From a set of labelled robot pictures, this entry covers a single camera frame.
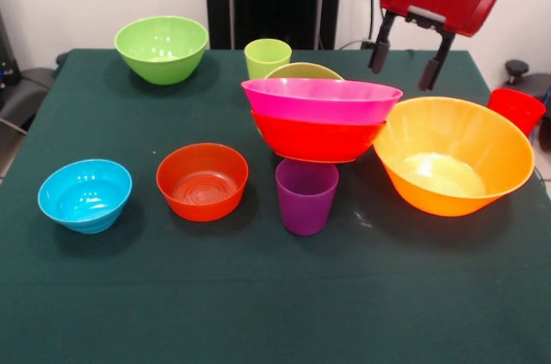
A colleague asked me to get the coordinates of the large pink bowl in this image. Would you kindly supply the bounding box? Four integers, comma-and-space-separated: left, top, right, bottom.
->
240, 77, 405, 126

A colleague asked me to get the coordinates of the large red-orange bowl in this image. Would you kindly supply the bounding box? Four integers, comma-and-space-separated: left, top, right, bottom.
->
251, 108, 387, 165

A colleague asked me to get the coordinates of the green bowl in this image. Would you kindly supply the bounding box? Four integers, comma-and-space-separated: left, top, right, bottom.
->
114, 15, 210, 86
263, 61, 346, 82

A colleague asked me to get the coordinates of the large orange bowl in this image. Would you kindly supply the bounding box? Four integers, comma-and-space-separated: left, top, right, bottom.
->
372, 96, 536, 218

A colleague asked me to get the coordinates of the red cup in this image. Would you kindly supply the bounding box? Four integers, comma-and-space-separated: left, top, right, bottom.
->
486, 88, 548, 139

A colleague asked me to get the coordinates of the green cup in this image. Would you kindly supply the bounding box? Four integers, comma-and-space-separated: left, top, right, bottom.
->
244, 38, 293, 81

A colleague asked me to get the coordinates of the purple cup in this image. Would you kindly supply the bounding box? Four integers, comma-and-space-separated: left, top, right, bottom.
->
275, 158, 341, 237

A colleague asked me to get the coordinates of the small red-orange bowl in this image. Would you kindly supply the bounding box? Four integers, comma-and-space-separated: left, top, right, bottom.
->
155, 142, 250, 223

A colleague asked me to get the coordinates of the dark green tablecloth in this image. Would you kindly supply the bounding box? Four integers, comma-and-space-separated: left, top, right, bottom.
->
0, 48, 551, 364

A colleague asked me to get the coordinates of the small blue bowl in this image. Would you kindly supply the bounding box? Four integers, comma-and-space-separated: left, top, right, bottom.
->
37, 158, 133, 235

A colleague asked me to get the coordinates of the black equipment box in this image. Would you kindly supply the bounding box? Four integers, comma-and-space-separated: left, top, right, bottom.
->
0, 10, 22, 89

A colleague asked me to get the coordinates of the grey pedestal leg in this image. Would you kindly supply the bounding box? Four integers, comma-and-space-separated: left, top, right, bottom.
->
0, 65, 59, 133
501, 59, 551, 118

